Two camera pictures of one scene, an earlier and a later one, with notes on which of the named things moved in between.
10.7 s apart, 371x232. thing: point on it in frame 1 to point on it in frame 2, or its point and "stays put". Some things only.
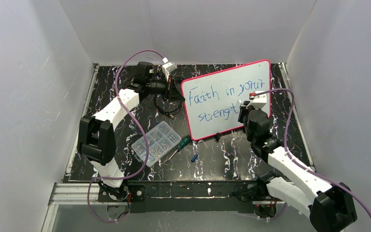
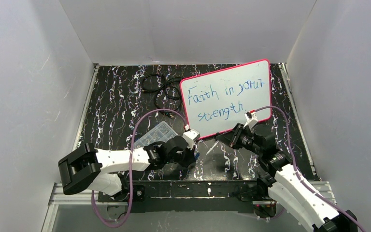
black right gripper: [243, 113] to [235, 136]
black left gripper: [169, 89] to [191, 153]
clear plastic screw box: [161, 139] stays put
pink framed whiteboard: [211, 99] stays put
